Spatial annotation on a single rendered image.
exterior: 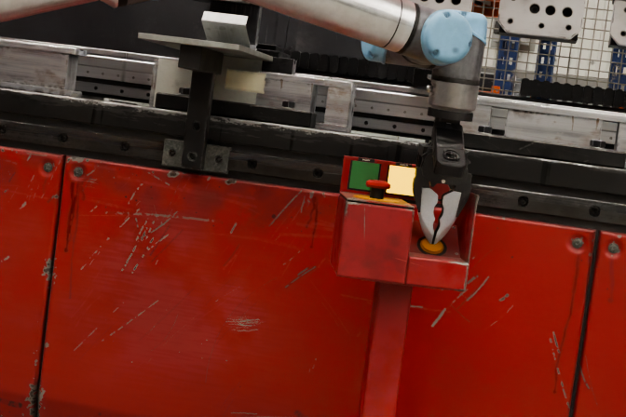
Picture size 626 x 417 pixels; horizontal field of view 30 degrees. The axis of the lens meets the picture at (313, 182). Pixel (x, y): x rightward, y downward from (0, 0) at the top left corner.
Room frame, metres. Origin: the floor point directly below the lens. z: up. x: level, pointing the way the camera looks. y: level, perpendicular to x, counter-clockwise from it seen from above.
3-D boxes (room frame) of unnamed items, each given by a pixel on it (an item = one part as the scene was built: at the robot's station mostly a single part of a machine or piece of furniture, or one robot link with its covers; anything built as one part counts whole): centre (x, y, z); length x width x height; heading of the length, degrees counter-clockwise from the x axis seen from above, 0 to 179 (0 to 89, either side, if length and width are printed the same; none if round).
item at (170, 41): (2.11, 0.22, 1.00); 0.26 x 0.18 x 0.01; 170
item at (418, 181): (1.83, -0.18, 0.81); 0.05 x 0.02 x 0.09; 93
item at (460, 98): (1.83, -0.20, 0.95); 0.08 x 0.08 x 0.05
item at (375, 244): (1.84, -0.15, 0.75); 0.20 x 0.16 x 0.18; 93
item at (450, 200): (1.85, -0.21, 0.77); 0.06 x 0.03 x 0.09; 3
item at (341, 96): (2.25, 0.14, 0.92); 0.39 x 0.06 x 0.10; 80
